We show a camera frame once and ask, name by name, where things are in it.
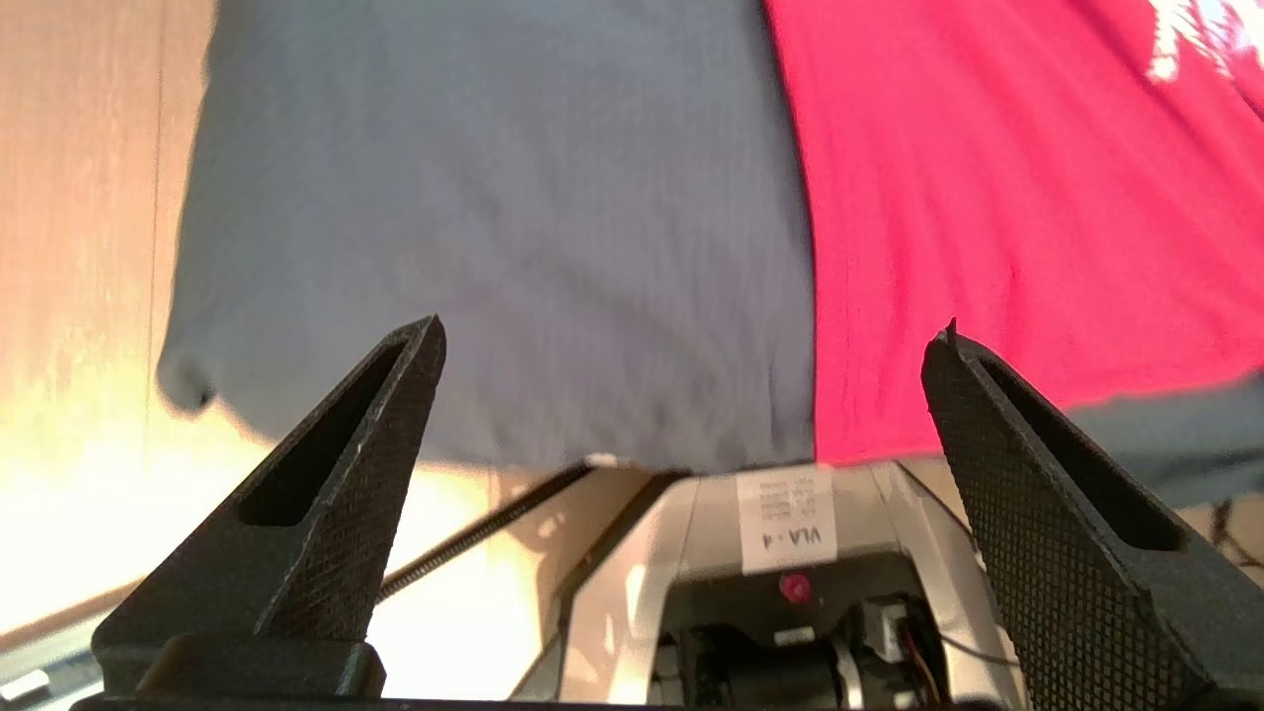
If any coiled black cable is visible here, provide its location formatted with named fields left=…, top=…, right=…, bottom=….
left=375, top=462, right=603, bottom=603

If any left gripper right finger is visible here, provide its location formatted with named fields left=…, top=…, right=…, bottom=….
left=920, top=318, right=1264, bottom=710

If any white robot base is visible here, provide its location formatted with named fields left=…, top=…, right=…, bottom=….
left=509, top=462, right=1033, bottom=707

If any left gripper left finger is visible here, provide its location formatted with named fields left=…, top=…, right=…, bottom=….
left=91, top=314, right=447, bottom=697

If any red printed t-shirt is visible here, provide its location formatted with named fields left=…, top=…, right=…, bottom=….
left=760, top=0, right=1264, bottom=467

